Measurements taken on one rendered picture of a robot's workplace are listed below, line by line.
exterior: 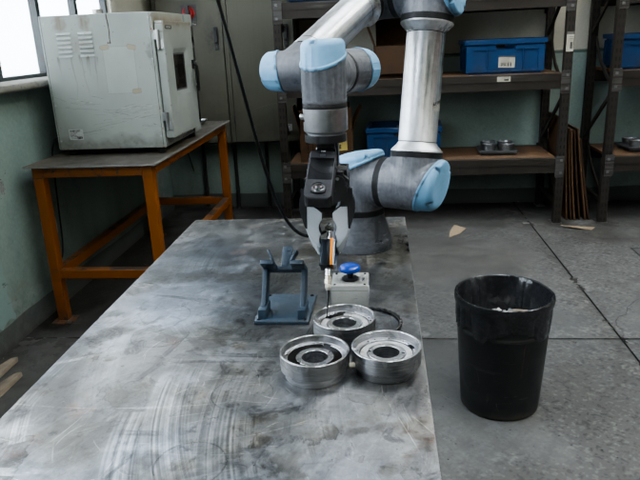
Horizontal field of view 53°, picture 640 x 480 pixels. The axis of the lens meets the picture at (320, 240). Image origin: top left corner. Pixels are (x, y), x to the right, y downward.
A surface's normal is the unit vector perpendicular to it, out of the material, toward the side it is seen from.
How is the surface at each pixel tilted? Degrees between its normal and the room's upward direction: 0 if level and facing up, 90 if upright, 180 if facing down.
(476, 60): 90
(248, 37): 90
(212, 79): 90
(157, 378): 0
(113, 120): 90
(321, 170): 31
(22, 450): 0
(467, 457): 0
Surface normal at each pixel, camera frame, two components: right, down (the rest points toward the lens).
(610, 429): -0.04, -0.95
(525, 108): -0.09, 0.30
